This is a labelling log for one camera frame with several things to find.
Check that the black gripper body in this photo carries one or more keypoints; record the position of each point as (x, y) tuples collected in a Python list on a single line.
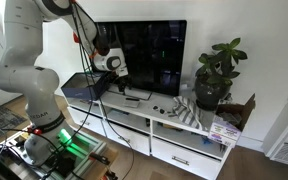
[(124, 80)]

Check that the white keyboard remote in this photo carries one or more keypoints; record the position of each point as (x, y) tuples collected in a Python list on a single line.
[(131, 103)]

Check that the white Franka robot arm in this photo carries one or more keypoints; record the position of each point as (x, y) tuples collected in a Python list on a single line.
[(34, 83)]

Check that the white tv stand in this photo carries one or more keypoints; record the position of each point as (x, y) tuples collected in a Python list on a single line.
[(144, 106)]

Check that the small black object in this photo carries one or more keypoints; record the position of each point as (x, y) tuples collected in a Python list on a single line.
[(162, 111), (155, 107)]

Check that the dark blue cardboard box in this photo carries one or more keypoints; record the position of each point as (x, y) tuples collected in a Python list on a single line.
[(80, 87)]

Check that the white purple printed box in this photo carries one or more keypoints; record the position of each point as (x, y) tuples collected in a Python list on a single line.
[(224, 131)]

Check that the brown cardboard box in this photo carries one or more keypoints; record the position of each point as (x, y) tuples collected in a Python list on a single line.
[(237, 111)]

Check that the black flat-screen tv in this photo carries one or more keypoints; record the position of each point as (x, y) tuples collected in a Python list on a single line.
[(150, 56)]

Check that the grey white striped cloth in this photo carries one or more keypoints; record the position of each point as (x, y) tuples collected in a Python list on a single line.
[(187, 113)]

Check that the dark round plant pot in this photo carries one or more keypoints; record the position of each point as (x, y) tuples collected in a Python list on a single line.
[(210, 95)]

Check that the green leafy plant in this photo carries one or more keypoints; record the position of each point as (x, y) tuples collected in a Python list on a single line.
[(222, 63)]

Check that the grey patterned rug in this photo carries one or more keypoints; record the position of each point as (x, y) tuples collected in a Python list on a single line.
[(2, 120)]

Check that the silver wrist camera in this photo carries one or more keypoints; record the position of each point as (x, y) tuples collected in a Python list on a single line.
[(121, 71)]

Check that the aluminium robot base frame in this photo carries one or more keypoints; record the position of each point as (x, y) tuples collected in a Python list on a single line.
[(80, 151)]

